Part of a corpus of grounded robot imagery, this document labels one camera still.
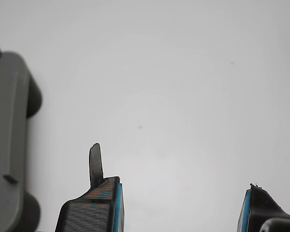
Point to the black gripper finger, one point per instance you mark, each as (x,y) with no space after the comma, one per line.
(91,212)
(258,207)

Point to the light grey frame holder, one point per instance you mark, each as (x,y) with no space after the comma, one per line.
(7,120)

